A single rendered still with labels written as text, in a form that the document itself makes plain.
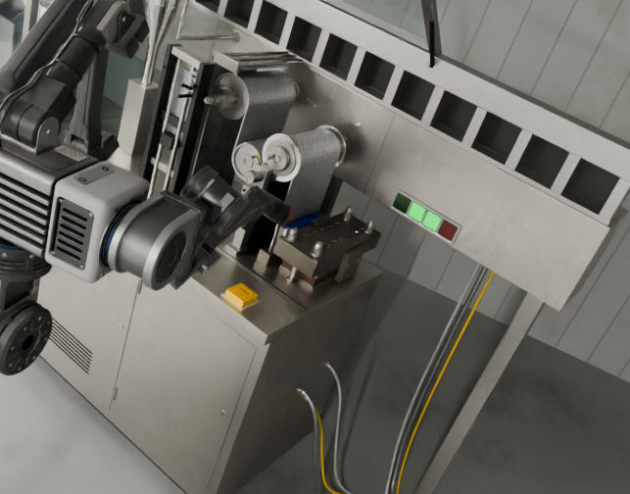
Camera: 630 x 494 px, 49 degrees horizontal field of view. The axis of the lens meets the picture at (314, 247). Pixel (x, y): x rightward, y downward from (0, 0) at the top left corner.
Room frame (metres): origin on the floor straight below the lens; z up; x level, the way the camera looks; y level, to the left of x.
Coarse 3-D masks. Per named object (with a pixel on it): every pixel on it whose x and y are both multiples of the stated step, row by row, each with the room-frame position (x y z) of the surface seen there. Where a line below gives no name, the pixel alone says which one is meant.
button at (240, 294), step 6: (228, 288) 1.69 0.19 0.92; (234, 288) 1.70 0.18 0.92; (240, 288) 1.71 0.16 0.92; (246, 288) 1.72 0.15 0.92; (228, 294) 1.67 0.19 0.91; (234, 294) 1.67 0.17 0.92; (240, 294) 1.68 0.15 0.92; (246, 294) 1.69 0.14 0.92; (252, 294) 1.70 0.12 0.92; (234, 300) 1.66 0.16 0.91; (240, 300) 1.65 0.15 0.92; (246, 300) 1.66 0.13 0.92; (252, 300) 1.69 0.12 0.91; (240, 306) 1.65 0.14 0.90
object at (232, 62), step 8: (216, 56) 2.09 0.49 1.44; (224, 56) 2.08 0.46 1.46; (232, 56) 2.14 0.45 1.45; (240, 56) 2.18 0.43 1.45; (248, 56) 2.17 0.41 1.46; (256, 56) 2.20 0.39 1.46; (264, 56) 2.24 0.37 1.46; (272, 56) 2.28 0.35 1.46; (280, 56) 2.31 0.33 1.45; (288, 56) 2.35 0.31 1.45; (224, 64) 2.08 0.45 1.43; (232, 64) 2.06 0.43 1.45; (240, 64) 2.06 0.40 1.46; (248, 64) 2.11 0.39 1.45; (256, 64) 2.14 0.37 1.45; (264, 64) 2.18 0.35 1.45; (272, 64) 2.22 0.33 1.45; (280, 64) 2.26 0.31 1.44; (288, 64) 2.30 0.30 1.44; (232, 72) 2.06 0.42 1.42
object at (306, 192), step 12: (300, 180) 1.99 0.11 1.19; (312, 180) 2.05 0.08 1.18; (324, 180) 2.13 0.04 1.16; (288, 192) 1.95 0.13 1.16; (300, 192) 2.01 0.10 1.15; (312, 192) 2.08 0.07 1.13; (324, 192) 2.15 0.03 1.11; (288, 204) 1.97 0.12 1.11; (300, 204) 2.03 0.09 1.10; (312, 204) 2.10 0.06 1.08; (300, 216) 2.06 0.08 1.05; (276, 228) 1.95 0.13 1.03
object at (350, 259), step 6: (360, 246) 2.05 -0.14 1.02; (348, 252) 1.98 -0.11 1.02; (354, 252) 1.99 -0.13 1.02; (360, 252) 2.02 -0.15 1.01; (348, 258) 1.96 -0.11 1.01; (354, 258) 2.00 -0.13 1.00; (360, 258) 2.04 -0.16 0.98; (342, 264) 1.97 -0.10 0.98; (348, 264) 1.97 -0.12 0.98; (354, 264) 2.02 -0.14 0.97; (342, 270) 1.96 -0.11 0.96; (348, 270) 1.99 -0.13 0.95; (354, 270) 2.03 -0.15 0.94; (336, 276) 1.97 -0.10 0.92; (342, 276) 1.97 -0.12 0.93; (348, 276) 2.01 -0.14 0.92
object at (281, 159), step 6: (270, 150) 1.97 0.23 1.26; (276, 150) 1.96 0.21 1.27; (282, 150) 1.95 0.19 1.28; (276, 156) 1.95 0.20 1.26; (282, 156) 1.95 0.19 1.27; (288, 156) 1.95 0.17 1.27; (270, 162) 1.96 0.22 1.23; (276, 162) 1.96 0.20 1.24; (282, 162) 1.94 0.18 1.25; (288, 162) 1.95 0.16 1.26; (276, 168) 1.95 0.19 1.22; (282, 168) 1.94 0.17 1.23
